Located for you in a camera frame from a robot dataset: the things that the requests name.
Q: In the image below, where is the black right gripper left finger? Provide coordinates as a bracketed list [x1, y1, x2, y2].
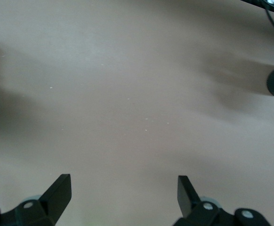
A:
[0, 173, 72, 226]

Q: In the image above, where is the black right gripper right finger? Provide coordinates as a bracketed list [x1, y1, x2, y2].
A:
[173, 175, 273, 226]

